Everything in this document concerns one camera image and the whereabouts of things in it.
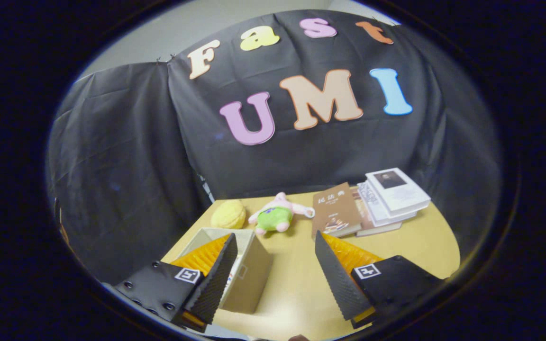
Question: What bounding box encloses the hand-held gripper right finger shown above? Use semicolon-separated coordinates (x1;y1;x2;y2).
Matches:
315;231;444;329

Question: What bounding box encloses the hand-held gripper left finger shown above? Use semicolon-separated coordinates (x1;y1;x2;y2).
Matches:
112;233;238;332

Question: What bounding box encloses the beige storage box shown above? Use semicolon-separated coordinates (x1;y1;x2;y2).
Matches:
162;227;273;315

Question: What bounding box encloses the tan book with pictures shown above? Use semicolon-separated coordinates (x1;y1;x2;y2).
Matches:
350;186;402;237

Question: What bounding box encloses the brown cover book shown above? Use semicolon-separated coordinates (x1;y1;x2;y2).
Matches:
312;182;363;239

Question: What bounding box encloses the yellow round plush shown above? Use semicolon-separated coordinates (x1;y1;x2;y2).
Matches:
210;199;246;230

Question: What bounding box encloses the thick white book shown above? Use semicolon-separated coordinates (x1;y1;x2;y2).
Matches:
357;181;418;227

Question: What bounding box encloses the pink and green plush toy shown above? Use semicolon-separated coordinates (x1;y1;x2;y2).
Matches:
248;192;316;236

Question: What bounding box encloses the white book with portrait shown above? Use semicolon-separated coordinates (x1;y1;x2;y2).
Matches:
365;168;431;215

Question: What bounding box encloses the black backdrop cloth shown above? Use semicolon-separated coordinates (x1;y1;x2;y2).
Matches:
45;9;503;285

